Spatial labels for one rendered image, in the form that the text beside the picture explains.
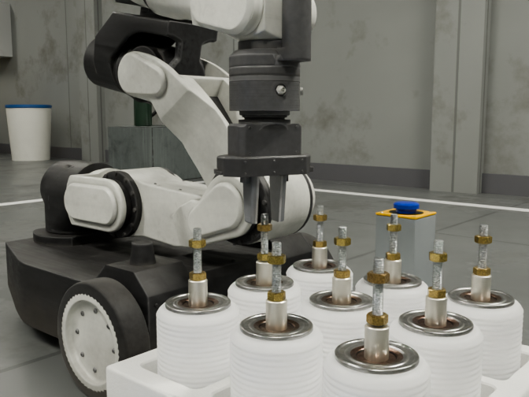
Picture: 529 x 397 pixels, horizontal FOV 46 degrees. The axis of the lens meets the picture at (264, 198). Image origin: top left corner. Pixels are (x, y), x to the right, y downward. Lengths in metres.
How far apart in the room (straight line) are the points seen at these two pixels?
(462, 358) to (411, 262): 0.35
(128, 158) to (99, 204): 3.21
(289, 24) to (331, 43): 3.76
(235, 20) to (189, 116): 0.44
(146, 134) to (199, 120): 3.23
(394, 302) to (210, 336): 0.24
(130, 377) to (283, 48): 0.41
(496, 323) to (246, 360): 0.29
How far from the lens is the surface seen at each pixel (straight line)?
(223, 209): 1.04
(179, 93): 1.14
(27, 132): 6.72
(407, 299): 0.79
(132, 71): 1.23
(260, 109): 0.73
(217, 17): 0.76
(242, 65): 0.74
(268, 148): 0.75
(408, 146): 4.14
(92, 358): 1.10
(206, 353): 0.70
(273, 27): 0.75
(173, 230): 1.22
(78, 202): 1.39
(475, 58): 3.88
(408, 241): 0.97
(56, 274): 1.24
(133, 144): 4.47
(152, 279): 1.05
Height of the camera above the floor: 0.47
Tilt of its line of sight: 8 degrees down
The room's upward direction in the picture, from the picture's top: straight up
